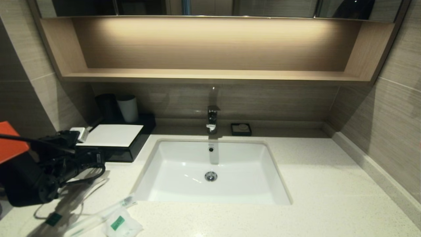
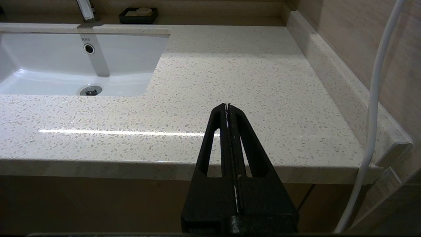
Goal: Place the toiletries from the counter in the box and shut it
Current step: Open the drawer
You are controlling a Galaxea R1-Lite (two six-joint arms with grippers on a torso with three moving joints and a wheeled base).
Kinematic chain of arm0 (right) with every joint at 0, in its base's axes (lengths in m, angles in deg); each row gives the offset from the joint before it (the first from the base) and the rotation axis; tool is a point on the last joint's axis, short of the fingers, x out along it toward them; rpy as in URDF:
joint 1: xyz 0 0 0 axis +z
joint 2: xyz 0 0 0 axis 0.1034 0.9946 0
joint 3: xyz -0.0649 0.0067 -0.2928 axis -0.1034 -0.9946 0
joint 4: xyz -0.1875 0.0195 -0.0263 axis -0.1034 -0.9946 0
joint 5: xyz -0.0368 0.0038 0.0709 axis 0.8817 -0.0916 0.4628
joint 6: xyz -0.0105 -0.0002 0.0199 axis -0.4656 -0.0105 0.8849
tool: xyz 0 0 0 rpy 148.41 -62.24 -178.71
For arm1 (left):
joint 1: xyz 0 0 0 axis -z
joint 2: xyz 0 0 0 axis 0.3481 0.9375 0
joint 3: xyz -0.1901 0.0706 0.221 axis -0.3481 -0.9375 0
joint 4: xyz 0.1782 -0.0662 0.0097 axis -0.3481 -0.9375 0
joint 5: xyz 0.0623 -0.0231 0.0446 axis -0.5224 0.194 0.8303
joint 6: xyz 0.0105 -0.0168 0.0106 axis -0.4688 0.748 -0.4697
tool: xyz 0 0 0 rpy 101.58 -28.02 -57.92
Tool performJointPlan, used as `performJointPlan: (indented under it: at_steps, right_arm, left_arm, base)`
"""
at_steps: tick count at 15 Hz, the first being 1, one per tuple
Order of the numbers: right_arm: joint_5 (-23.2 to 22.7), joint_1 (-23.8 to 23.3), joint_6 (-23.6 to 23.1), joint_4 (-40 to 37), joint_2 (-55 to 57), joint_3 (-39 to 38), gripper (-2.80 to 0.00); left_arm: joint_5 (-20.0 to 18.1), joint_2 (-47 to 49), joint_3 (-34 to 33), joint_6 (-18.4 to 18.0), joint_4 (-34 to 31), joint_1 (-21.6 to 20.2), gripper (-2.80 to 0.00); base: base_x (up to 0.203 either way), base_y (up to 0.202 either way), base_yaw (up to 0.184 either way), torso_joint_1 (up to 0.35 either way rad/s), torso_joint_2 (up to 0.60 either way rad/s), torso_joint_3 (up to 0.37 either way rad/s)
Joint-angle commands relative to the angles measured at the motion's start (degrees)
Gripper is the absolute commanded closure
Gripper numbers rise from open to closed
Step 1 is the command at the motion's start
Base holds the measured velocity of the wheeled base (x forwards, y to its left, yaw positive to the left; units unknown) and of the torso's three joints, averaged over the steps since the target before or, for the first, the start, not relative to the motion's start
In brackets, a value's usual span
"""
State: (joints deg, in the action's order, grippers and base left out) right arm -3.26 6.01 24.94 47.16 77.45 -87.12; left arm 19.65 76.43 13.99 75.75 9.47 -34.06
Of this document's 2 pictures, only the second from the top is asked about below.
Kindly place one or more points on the white sink basin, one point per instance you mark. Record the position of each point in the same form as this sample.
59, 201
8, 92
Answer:
125, 58

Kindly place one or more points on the black soap dish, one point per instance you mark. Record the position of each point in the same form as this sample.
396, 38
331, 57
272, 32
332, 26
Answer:
138, 19

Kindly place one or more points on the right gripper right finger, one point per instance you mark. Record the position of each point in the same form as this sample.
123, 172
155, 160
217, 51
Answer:
263, 204

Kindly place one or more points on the chrome faucet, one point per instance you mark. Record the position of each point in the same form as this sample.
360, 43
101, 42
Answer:
86, 9

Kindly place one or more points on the chrome sink drain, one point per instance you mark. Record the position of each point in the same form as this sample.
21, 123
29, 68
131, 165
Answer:
90, 90

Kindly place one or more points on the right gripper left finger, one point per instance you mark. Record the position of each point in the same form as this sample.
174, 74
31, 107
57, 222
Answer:
210, 197

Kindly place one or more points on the round soap bar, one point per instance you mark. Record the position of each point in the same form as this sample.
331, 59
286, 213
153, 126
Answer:
142, 11

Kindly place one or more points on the wooden vanity cabinet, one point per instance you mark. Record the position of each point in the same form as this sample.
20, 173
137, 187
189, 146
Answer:
98, 204

